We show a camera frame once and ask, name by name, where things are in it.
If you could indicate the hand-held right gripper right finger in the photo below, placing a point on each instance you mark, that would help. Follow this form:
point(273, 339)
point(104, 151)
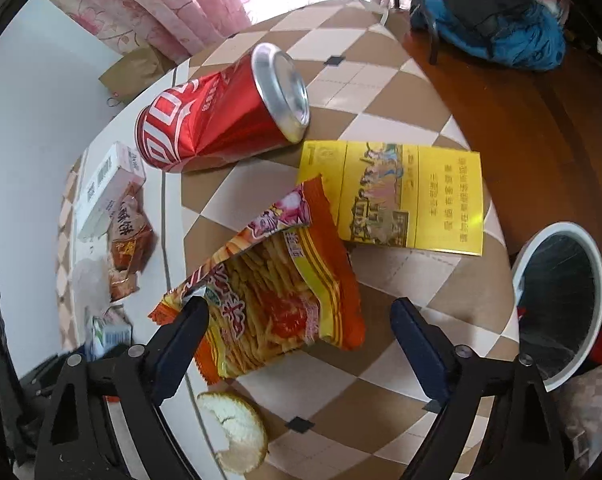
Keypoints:
point(418, 345)

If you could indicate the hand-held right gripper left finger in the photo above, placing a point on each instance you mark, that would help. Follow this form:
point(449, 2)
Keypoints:
point(181, 345)

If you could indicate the orange snack packet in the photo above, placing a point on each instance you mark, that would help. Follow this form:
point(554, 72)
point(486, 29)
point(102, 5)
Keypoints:
point(271, 300)

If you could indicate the yellow carton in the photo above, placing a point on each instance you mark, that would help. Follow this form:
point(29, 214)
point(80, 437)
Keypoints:
point(431, 200)

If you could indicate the white waste bin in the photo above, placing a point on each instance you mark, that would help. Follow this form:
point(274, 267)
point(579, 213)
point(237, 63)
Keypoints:
point(561, 300)

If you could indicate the white paper box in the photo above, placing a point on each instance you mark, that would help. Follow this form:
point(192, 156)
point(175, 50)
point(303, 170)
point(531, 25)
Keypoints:
point(106, 185)

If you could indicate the red soda can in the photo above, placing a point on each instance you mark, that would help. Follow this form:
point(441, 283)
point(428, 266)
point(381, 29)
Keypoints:
point(206, 120)

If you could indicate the green and white carton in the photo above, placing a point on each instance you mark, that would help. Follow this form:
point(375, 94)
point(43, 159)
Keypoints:
point(106, 332)

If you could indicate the brown snack packet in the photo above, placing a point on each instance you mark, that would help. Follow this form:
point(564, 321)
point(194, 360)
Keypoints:
point(122, 285)
point(131, 235)

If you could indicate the bitten white bread bun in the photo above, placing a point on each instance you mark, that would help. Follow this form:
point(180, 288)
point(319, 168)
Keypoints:
point(236, 430)

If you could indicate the pink checkered pillow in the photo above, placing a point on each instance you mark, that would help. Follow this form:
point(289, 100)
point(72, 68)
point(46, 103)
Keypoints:
point(586, 410)

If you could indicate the checkered brown tablecloth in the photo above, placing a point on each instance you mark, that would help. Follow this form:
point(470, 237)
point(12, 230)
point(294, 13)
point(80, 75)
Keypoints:
point(381, 90)

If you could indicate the brown paper bag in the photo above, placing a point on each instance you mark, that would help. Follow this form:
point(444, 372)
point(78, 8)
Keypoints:
point(131, 72)

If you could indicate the blue cloth pile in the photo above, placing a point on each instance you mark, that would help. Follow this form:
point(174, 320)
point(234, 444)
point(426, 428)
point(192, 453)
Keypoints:
point(531, 45)

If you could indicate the pink floral curtain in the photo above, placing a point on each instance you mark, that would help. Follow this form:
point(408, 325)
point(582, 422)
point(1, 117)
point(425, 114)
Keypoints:
point(146, 0)

